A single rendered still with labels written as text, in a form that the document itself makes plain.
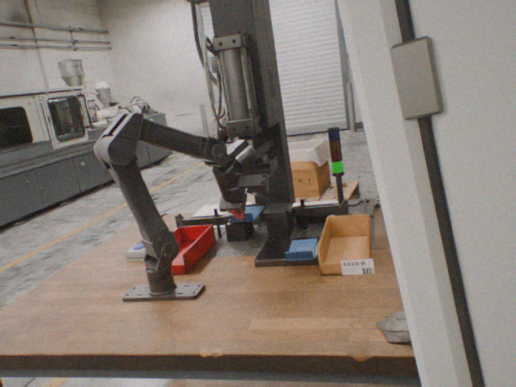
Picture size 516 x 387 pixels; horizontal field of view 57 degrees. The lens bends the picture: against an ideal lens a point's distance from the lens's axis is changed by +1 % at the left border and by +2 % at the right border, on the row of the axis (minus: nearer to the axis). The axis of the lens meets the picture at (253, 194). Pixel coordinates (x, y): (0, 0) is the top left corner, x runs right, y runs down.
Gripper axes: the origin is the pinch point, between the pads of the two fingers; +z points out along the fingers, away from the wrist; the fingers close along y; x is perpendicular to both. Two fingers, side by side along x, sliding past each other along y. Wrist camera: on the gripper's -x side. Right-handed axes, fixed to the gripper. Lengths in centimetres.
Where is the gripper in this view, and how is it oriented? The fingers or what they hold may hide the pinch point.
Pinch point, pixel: (240, 216)
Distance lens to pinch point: 137.1
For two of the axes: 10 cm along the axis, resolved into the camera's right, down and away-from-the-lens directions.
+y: 1.3, -7.2, 6.8
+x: -9.7, 0.6, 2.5
